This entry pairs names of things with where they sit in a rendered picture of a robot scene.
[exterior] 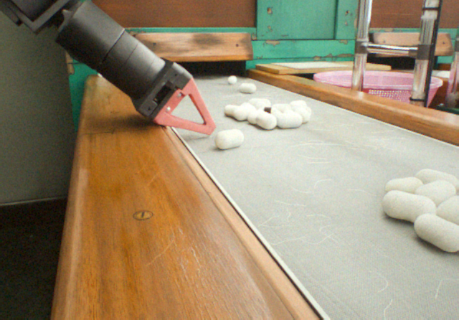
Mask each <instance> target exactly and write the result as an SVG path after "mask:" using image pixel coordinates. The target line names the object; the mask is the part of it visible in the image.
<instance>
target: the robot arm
mask: <svg viewBox="0 0 459 320"><path fill-rule="evenodd" d="M79 1H80V0H0V10H2V11H3V13H5V15H7V16H8V18H10V20H12V21H13V23H15V24H16V25H17V26H18V27H19V26H21V25H22V24H23V23H24V24H25V25H26V26H27V27H28V28H29V29H30V30H32V31H33V32H34V33H35V34H36V35H38V34H39V33H40V32H41V31H42V30H43V29H44V28H48V29H49V28H50V27H53V28H54V29H55V30H56V31H57V33H58V35H57V38H56V39H55V42H56V43H58V44H59V45H60V46H62V47H63V48H65V49H66V51H67V53H68V54H69V55H70V56H71V57H72V58H73V59H75V60H77V61H78V62H81V63H84V64H85V65H87V66H88V67H89V68H91V69H92V70H96V72H97V73H99V74H100V75H102V77H103V78H104V79H106V80H107V81H108V82H109V83H111V84H112V85H114V86H115V87H117V89H119V90H120V91H122V92H123V93H125V94H126V95H127V96H128V97H130V99H131V101H132V104H133V106H134V108H135V109H136V111H137V112H139V113H140V114H141V115H142V116H144V117H145V118H148V119H150V120H151V121H153V122H154V123H156V124H159V125H163V126H170V127H174V128H180V129H184V130H188V131H193V132H198V133H203V134H207V135H211V134H212V133H213V132H214V130H215V129H216V127H217V125H216V123H215V122H214V120H213V118H212V116H211V114H210V112H209V110H208V108H207V106H206V104H205V102H204V100H203V98H202V96H201V94H200V92H199V90H198V88H197V84H196V83H195V81H194V78H193V75H192V74H191V73H190V72H188V71H187V70H185V69H184V68H183V67H182V66H181V65H179V64H177V63H175V62H173V61H171V60H168V59H166V58H163V57H159V56H157V55H155V54H154V53H152V51H150V50H149V49H148V48H147V47H145V46H144V45H143V44H141V43H140V42H139V41H138V40H137V39H136V38H135V37H132V36H131V35H129V34H128V33H127V32H126V31H125V29H124V28H123V27H122V26H121V25H119V24H118V23H117V22H116V21H115V20H113V19H112V18H111V17H109V16H108V15H107V14H106V13H105V12H104V11H102V10H101V9H100V8H99V7H97V6H96V5H95V4H94V3H93V2H91V1H90V0H85V1H84V2H83V3H81V2H79ZM78 2H79V3H78ZM77 3H78V4H77ZM123 31H124V32H123ZM185 96H189V98H190V100H191V102H192V103H193V105H195V107H196V108H197V110H198V111H199V114H200V115H201V117H202V118H203V120H204V123H203V124H200V123H195V122H193V121H188V120H186V119H183V118H180V117H177V116H173V115H171V113H172V112H173V111H174V109H175V108H176V107H177V105H178V104H179V103H180V102H181V100H182V99H183V98H184V97H185ZM156 100H157V101H156Z"/></svg>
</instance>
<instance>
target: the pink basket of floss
mask: <svg viewBox="0 0 459 320"><path fill-rule="evenodd" d="M367 75H368V77H367ZM342 76H343V77H342ZM351 76H352V71H335V72H321V73H318V74H315V75H314V76H313V79H314V80H315V81H317V82H320V83H325V84H329V85H335V86H338V87H341V88H347V89H350V88H351ZM369 76H370V77H369ZM373 76H374V78H373ZM375 76H376V77H375ZM377 76H378V77H377ZM383 76H384V77H383ZM385 76H387V77H385ZM413 76H414V74H410V73H403V72H380V71H365V77H366V78H364V90H363V93H368V94H371V95H378V96H380V97H383V98H389V99H392V100H398V101H401V102H404V103H409V104H410V100H409V97H410V96H411V91H412V81H413ZM371 77H372V78H371ZM395 77H396V78H395ZM377 78H378V79H377ZM385 78H386V79H385ZM387 78H388V79H387ZM389 78H390V79H389ZM403 78H404V79H403ZM410 78H411V79H410ZM347 79H348V80H347ZM349 79H350V80H349ZM365 79H366V80H365ZM367 79H368V80H367ZM369 79H370V80H369ZM395 79H396V80H395ZM333 80H334V81H333ZM383 80H386V81H383ZM344 81H345V82H344ZM347 81H348V82H347ZM349 81H350V82H349ZM365 81H366V82H365ZM367 81H368V82H367ZM369 81H370V82H369ZM374 81H376V82H374ZM392 81H393V82H392ZM398 81H399V82H398ZM400 81H401V82H400ZM386 82H387V83H386ZM388 82H389V83H388ZM407 82H408V83H407ZM365 83H366V84H365ZM367 83H368V84H367ZM369 83H370V84H369ZM372 83H373V84H372ZM375 83H376V84H375ZM382 83H383V84H382ZM396 83H397V84H396ZM403 83H404V84H403ZM384 84H385V85H384ZM389 84H391V85H389ZM441 85H443V80H441V79H440V78H437V77H432V78H431V83H430V91H429V96H428V102H427V107H428V105H429V104H430V102H431V100H432V98H433V97H434V95H435V93H436V91H437V89H438V88H439V87H440V86H441ZM372 90H373V91H372ZM382 91H384V92H382ZM385 91H386V92H385ZM387 91H389V92H387ZM390 91H391V92H390ZM393 91H394V92H393ZM395 91H396V92H395ZM398 91H399V92H398ZM400 91H401V92H400ZM403 91H404V92H403ZM405 91H406V92H405ZM382 93H383V94H382ZM385 93H386V94H385ZM387 93H388V94H387ZM390 93H391V94H390ZM392 93H393V94H392ZM395 93H396V94H395ZM382 95H383V96H382ZM384 95H385V96H384ZM387 95H388V96H387Z"/></svg>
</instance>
